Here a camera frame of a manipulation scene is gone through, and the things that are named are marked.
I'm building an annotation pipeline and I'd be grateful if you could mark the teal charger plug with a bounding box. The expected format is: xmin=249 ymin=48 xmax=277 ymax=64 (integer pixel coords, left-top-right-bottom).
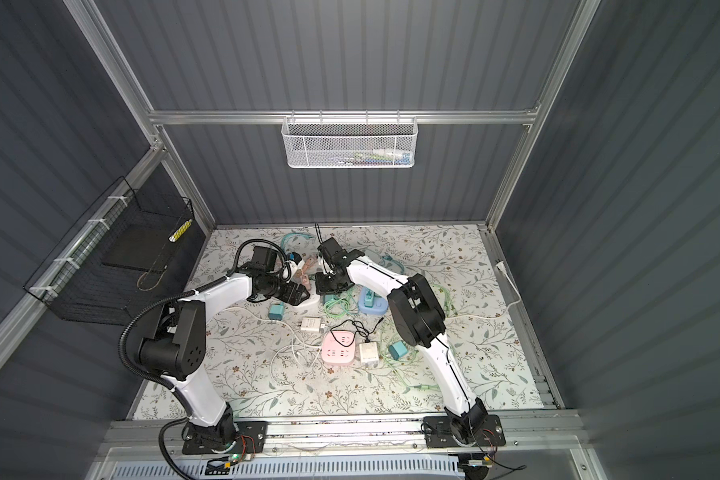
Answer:
xmin=267 ymin=303 xmax=286 ymax=321
xmin=387 ymin=340 xmax=409 ymax=361

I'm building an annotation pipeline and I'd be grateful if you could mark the pink charger plug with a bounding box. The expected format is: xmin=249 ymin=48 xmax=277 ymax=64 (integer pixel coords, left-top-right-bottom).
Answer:
xmin=292 ymin=256 xmax=317 ymax=290

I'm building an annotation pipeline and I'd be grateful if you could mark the blue power strip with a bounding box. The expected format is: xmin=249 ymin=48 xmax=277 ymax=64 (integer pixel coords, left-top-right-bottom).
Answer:
xmin=357 ymin=287 xmax=388 ymax=316

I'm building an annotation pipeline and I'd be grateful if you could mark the white charger plug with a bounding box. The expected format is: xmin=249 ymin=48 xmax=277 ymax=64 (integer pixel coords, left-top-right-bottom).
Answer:
xmin=358 ymin=341 xmax=380 ymax=366
xmin=300 ymin=317 xmax=323 ymax=333

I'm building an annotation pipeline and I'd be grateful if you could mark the pink power strip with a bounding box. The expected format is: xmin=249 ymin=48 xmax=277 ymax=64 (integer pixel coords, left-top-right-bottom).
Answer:
xmin=320 ymin=330 xmax=356 ymax=366

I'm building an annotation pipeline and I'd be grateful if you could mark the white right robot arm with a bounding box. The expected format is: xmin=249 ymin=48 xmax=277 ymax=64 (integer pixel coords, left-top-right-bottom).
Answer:
xmin=315 ymin=237 xmax=488 ymax=446

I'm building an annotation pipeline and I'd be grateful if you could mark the yellow marker pen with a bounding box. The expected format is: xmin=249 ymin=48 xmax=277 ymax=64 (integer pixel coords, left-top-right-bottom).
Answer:
xmin=168 ymin=219 xmax=193 ymax=243

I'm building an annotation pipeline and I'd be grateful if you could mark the black corrugated conduit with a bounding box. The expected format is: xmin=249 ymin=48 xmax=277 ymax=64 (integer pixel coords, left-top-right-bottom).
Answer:
xmin=118 ymin=238 xmax=292 ymax=480

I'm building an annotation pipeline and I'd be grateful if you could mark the black wire basket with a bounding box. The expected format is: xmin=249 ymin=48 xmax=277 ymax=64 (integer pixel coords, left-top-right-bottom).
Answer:
xmin=24 ymin=169 xmax=206 ymax=326

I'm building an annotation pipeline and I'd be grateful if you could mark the white wire basket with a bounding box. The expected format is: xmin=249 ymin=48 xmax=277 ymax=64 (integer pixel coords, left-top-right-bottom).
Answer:
xmin=281 ymin=119 xmax=419 ymax=169

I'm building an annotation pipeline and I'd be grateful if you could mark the green cable near front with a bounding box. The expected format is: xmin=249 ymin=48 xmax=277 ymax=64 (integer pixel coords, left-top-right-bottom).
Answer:
xmin=383 ymin=353 xmax=457 ymax=391

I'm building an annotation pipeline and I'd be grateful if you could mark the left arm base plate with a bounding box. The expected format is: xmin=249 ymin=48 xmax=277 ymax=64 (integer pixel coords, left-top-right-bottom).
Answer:
xmin=182 ymin=421 xmax=269 ymax=455

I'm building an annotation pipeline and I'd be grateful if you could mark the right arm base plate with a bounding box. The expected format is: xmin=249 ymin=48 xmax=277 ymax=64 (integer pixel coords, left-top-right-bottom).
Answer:
xmin=420 ymin=414 xmax=506 ymax=449

